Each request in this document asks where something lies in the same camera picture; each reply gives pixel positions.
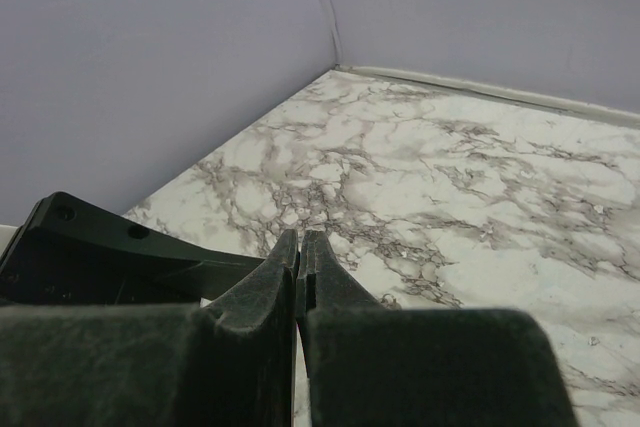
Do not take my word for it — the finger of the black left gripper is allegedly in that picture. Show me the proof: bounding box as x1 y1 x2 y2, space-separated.
1 192 262 306

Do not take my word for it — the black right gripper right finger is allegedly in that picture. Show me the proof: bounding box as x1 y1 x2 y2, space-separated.
297 231 577 426

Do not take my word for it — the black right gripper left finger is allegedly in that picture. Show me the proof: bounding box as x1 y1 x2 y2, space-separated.
1 230 298 426

